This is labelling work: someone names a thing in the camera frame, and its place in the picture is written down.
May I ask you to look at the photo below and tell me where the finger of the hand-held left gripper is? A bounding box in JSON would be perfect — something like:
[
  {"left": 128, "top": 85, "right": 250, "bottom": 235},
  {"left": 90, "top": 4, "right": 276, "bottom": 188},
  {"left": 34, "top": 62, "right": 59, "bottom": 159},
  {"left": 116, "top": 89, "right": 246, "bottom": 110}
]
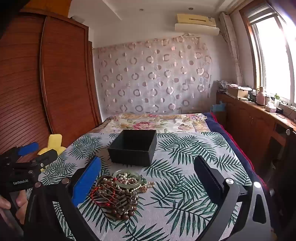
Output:
[
  {"left": 29, "top": 150, "right": 58, "bottom": 172},
  {"left": 0, "top": 142, "right": 39, "bottom": 166}
]

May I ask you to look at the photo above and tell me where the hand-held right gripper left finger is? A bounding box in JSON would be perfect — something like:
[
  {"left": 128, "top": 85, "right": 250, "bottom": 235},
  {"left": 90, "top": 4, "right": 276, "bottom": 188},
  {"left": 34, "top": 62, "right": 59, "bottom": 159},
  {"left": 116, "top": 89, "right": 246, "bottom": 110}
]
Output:
[{"left": 22, "top": 156, "right": 102, "bottom": 241}]

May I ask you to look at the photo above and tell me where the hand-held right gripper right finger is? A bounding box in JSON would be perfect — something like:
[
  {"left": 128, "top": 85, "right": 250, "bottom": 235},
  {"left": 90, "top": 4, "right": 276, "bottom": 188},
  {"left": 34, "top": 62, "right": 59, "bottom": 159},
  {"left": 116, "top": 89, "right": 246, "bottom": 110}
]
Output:
[{"left": 194, "top": 155, "right": 277, "bottom": 241}]

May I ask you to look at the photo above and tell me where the brown wooden bead necklace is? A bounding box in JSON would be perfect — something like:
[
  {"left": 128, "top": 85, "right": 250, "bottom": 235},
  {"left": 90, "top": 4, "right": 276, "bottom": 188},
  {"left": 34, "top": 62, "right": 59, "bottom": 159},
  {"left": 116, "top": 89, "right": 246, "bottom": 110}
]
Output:
[{"left": 92, "top": 176, "right": 139, "bottom": 220}]

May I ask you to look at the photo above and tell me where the pale green jade bangle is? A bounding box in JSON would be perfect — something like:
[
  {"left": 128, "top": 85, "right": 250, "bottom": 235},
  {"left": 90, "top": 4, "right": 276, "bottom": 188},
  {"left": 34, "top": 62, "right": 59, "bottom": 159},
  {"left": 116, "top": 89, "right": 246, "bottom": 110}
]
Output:
[{"left": 115, "top": 173, "right": 142, "bottom": 187}]

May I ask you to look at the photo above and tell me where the black square box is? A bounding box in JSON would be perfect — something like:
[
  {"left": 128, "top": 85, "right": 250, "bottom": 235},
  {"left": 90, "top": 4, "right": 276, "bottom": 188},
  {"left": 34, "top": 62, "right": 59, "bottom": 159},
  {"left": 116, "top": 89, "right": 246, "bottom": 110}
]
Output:
[{"left": 107, "top": 129, "right": 158, "bottom": 167}]

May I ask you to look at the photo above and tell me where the white pearl necklace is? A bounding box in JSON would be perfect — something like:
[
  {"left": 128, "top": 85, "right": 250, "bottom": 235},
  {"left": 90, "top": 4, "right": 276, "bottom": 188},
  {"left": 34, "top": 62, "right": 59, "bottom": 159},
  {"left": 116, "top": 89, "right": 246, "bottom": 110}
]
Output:
[{"left": 113, "top": 171, "right": 156, "bottom": 193}]

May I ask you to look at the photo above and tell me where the person's left hand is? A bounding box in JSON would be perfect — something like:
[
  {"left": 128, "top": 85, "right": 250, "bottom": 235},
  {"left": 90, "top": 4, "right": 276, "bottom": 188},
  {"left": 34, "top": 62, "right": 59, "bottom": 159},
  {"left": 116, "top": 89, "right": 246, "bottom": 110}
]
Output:
[{"left": 0, "top": 192, "right": 29, "bottom": 219}]

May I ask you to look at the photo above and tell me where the yellow plush toy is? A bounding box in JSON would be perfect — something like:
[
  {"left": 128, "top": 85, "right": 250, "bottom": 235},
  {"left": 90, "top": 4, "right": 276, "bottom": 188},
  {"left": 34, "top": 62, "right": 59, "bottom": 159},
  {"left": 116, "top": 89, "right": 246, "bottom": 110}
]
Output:
[{"left": 37, "top": 134, "right": 67, "bottom": 172}]

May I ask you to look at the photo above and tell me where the leaf print bed sheet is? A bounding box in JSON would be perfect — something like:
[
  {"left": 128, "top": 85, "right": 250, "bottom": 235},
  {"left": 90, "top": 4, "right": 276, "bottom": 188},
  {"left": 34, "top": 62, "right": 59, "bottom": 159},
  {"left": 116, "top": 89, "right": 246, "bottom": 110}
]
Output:
[{"left": 26, "top": 131, "right": 253, "bottom": 241}]

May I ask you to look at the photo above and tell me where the dark blue blanket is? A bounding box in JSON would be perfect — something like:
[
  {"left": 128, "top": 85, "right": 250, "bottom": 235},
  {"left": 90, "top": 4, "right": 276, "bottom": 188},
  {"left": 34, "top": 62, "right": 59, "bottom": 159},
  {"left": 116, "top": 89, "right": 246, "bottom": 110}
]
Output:
[{"left": 203, "top": 112, "right": 274, "bottom": 194}]

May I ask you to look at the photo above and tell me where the long wooden cabinet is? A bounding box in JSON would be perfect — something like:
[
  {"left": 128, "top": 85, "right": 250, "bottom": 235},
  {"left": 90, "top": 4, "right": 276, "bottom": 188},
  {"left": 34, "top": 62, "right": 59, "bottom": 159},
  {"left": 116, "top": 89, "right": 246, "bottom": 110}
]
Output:
[{"left": 216, "top": 91, "right": 296, "bottom": 178}]

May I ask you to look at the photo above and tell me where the brown wooden wardrobe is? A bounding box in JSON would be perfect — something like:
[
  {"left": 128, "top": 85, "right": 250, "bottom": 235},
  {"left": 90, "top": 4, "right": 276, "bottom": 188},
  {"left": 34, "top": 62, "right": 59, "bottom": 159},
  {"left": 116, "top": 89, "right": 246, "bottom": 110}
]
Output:
[{"left": 0, "top": 9, "right": 104, "bottom": 163}]

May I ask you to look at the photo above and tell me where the blue cloth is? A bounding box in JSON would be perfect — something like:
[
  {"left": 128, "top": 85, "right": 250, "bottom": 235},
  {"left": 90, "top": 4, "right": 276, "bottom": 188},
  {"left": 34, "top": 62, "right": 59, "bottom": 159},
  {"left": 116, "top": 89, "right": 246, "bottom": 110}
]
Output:
[{"left": 211, "top": 103, "right": 226, "bottom": 114}]

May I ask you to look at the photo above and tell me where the floral quilt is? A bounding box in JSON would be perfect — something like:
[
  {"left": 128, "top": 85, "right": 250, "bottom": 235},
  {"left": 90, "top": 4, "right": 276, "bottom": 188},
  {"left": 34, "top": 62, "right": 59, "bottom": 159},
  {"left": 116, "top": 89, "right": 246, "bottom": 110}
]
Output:
[{"left": 101, "top": 113, "right": 208, "bottom": 134}]

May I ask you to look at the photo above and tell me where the open cardboard box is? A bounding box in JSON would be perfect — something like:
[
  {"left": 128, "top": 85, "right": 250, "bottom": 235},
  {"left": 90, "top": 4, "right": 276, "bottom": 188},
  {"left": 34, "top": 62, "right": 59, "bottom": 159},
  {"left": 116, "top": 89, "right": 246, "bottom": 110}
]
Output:
[{"left": 228, "top": 87, "right": 253, "bottom": 99}]

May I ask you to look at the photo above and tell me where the patterned cloth pile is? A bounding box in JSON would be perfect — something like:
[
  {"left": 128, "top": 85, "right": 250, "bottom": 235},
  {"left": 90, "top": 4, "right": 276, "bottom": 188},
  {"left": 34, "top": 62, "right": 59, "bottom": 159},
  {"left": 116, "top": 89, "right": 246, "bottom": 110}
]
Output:
[{"left": 217, "top": 80, "right": 233, "bottom": 91}]

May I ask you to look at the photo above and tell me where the pink kettle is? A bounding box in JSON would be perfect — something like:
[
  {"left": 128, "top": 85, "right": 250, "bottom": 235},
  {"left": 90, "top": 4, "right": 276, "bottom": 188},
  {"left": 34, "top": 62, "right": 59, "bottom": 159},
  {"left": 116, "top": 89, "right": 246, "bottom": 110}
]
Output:
[{"left": 256, "top": 86, "right": 266, "bottom": 106}]

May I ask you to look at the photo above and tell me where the floral window curtain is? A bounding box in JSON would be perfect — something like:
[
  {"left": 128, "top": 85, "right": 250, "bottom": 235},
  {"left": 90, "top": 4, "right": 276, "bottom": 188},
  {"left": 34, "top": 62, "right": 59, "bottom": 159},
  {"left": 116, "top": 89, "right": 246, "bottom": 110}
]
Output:
[{"left": 219, "top": 12, "right": 244, "bottom": 87}]

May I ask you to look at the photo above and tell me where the window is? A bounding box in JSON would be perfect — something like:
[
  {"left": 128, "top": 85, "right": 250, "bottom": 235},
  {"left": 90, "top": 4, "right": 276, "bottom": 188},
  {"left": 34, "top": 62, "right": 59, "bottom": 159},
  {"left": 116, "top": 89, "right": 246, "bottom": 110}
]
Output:
[{"left": 240, "top": 0, "right": 296, "bottom": 107}]

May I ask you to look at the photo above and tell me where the red bead string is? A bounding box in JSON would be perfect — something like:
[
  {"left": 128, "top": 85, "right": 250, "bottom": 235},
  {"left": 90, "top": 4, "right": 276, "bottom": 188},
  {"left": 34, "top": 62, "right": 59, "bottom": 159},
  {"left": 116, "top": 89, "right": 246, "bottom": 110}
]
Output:
[{"left": 88, "top": 185, "right": 112, "bottom": 208}]

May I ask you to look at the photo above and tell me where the circle pattern wall curtain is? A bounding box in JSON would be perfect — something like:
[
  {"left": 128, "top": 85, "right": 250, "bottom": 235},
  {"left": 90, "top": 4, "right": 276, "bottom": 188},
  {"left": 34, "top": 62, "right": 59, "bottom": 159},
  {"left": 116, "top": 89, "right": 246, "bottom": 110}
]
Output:
[{"left": 92, "top": 35, "right": 213, "bottom": 115}]

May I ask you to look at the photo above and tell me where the cream wall air conditioner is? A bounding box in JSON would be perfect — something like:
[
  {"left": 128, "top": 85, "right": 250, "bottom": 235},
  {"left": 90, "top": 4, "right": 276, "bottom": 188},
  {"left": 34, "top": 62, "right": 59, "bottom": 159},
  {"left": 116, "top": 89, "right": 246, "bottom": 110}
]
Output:
[{"left": 174, "top": 13, "right": 220, "bottom": 36}]

